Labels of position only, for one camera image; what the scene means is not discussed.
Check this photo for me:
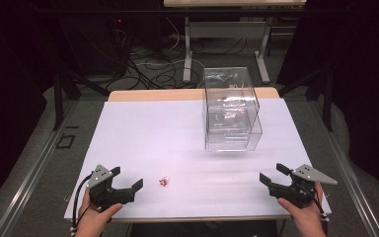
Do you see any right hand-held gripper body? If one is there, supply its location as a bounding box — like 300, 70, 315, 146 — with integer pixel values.
268, 163, 339, 209

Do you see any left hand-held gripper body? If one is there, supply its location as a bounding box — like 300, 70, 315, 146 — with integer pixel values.
86, 164, 136, 212

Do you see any clear acrylic drawer box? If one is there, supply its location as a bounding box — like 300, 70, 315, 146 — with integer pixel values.
202, 66, 264, 153

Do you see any person's left hand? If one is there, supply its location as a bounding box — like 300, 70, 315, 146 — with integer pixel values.
75, 189, 123, 237

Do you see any person's right hand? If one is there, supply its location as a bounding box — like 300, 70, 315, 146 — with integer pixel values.
277, 182, 328, 237

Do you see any white table mat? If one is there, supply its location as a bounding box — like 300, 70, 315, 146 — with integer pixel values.
63, 98, 333, 220

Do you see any black metal stand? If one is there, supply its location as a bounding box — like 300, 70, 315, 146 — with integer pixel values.
276, 63, 336, 133
51, 63, 112, 131

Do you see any black computer tower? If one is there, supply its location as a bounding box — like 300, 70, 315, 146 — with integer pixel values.
58, 11, 130, 76

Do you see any white metal desk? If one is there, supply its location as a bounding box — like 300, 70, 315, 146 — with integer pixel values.
163, 0, 308, 85

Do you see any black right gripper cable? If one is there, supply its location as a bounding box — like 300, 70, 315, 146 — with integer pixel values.
300, 183, 331, 228

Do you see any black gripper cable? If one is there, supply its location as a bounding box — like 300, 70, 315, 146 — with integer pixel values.
71, 174, 94, 235
300, 183, 331, 228

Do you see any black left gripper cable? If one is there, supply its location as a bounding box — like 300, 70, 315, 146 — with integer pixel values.
71, 174, 94, 235

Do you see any aluminium floor rail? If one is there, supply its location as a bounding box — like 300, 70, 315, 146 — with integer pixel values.
0, 99, 81, 237
308, 98, 379, 237

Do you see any bundle of black floor cables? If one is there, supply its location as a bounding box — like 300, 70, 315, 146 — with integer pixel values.
112, 19, 206, 91

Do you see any white floor cable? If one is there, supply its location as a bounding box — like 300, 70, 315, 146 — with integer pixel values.
133, 16, 205, 68

